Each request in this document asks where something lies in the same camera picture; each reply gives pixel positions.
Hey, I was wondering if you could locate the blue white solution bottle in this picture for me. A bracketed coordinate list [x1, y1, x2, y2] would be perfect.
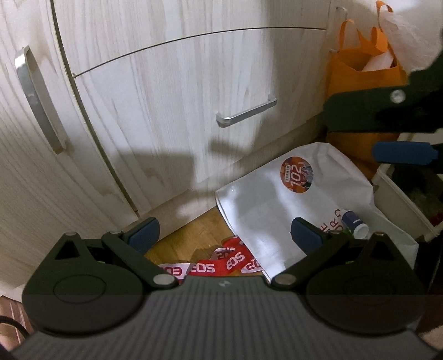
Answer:
[342, 210, 369, 239]

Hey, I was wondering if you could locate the drawer metal handle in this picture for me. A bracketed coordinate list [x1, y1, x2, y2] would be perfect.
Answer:
[215, 95, 278, 128]

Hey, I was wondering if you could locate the wooden drawer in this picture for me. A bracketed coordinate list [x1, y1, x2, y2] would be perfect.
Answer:
[76, 28, 325, 212]
[51, 1, 330, 75]

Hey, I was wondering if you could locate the white printed shopping bag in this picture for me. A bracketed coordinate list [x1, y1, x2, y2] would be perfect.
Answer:
[215, 143, 418, 279]

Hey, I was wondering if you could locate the orange tote bag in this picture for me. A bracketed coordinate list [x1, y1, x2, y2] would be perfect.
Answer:
[326, 19, 406, 180]

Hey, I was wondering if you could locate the translucent plastic bag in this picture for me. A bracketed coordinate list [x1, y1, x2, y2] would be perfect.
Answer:
[378, 10, 442, 75]

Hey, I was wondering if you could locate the left cabinet door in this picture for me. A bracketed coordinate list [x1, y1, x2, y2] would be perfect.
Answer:
[1, 1, 137, 292]

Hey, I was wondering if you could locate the red white bag strap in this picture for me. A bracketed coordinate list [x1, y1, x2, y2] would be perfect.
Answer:
[158, 236, 264, 280]

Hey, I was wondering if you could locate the right cabinet metal handle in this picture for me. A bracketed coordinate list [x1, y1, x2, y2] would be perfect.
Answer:
[328, 5, 348, 53]

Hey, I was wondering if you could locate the left door metal handle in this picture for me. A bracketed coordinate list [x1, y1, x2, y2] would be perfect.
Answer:
[14, 46, 67, 155]

